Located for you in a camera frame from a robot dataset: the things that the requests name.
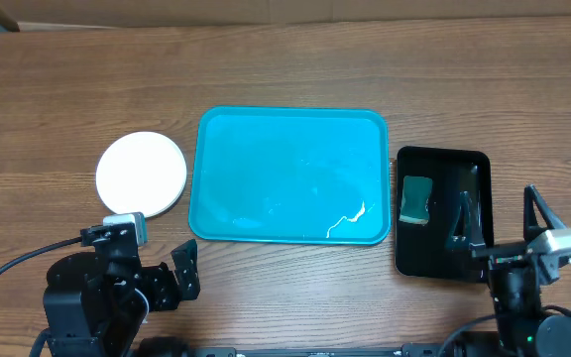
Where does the white plate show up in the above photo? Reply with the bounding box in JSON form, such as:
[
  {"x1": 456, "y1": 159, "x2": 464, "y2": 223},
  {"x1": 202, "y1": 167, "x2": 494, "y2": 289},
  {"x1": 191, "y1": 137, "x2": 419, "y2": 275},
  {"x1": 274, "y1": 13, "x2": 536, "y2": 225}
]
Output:
[{"x1": 95, "y1": 132, "x2": 187, "y2": 218}]

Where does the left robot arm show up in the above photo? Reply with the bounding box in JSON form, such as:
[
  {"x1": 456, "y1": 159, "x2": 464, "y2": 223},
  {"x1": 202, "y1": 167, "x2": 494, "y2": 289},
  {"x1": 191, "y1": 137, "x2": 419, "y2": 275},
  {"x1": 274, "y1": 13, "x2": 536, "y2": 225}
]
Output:
[{"x1": 43, "y1": 212, "x2": 200, "y2": 356}]

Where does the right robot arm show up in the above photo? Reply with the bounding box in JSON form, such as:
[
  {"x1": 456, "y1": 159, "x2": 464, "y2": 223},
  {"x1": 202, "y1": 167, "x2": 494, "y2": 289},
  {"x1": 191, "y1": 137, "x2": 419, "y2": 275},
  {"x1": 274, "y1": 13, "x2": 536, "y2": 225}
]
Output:
[{"x1": 436, "y1": 184, "x2": 571, "y2": 356}]

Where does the black plastic tray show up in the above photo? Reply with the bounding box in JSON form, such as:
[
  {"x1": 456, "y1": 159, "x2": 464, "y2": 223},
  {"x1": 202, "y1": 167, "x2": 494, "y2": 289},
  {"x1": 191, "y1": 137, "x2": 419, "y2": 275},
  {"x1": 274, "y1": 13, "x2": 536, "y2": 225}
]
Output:
[{"x1": 394, "y1": 146, "x2": 495, "y2": 283}]

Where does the teal plastic tray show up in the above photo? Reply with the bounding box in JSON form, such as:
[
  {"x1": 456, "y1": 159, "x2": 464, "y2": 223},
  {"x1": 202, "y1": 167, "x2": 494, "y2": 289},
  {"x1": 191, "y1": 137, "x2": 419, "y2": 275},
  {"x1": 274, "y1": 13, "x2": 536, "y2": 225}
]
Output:
[{"x1": 188, "y1": 106, "x2": 392, "y2": 246}]

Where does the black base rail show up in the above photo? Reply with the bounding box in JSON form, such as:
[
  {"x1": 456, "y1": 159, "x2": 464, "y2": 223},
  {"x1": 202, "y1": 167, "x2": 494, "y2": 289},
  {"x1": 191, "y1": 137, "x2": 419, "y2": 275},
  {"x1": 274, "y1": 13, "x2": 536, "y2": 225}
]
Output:
[{"x1": 127, "y1": 337, "x2": 465, "y2": 357}]

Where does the green sponge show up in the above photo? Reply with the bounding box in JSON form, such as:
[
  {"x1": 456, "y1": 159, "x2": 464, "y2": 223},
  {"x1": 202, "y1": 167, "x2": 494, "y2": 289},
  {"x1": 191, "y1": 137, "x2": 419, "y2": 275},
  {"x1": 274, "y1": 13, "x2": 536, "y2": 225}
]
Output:
[{"x1": 399, "y1": 176, "x2": 433, "y2": 225}]

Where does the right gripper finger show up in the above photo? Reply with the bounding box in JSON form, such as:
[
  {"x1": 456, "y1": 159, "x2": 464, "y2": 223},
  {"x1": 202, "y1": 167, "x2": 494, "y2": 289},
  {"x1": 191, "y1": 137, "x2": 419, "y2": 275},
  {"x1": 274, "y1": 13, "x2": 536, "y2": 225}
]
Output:
[
  {"x1": 445, "y1": 191, "x2": 485, "y2": 251},
  {"x1": 523, "y1": 184, "x2": 567, "y2": 242}
]

